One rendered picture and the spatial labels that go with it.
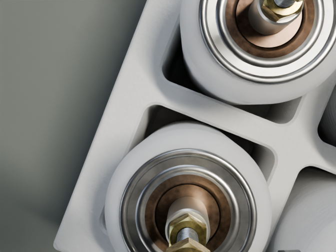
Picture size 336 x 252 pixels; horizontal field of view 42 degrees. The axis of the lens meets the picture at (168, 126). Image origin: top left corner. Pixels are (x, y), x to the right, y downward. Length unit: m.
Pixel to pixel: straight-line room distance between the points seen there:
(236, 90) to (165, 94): 0.08
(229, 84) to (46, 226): 0.34
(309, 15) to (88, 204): 0.19
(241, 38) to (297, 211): 0.13
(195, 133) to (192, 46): 0.05
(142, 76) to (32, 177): 0.25
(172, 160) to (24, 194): 0.32
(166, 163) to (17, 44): 0.33
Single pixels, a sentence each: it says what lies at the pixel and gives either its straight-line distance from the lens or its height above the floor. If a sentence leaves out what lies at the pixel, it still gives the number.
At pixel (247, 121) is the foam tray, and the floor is 0.18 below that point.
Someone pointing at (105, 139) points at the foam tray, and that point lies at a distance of 0.32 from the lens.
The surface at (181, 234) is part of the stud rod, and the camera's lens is 0.20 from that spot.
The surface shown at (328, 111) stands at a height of 0.15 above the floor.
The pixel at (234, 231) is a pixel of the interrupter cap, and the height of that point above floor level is 0.25.
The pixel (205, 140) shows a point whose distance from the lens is 0.24.
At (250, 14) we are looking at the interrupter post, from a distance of 0.24.
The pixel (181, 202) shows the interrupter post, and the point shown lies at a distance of 0.23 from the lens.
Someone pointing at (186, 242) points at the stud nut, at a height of 0.33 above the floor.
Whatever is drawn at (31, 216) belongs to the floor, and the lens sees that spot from 0.54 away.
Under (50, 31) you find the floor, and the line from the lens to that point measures 0.52.
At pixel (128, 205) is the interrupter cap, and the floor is 0.25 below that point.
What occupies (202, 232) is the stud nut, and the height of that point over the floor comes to 0.29.
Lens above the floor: 0.49
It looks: 86 degrees down
